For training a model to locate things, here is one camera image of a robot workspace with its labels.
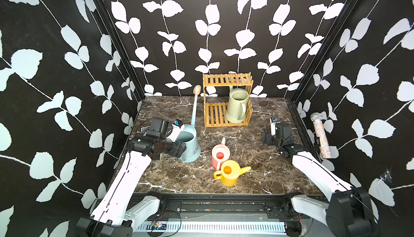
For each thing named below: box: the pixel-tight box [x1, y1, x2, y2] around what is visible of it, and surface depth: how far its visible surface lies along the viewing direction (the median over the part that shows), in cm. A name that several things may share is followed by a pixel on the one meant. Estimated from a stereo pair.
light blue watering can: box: [176, 85, 202, 164], surface depth 88 cm
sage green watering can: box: [224, 87, 250, 124], surface depth 94 cm
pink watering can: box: [211, 137, 231, 171], surface depth 83 cm
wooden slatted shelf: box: [202, 72, 254, 128], surface depth 106 cm
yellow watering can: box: [213, 159, 252, 187], surface depth 78 cm
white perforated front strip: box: [134, 220, 287, 235], surface depth 71 cm
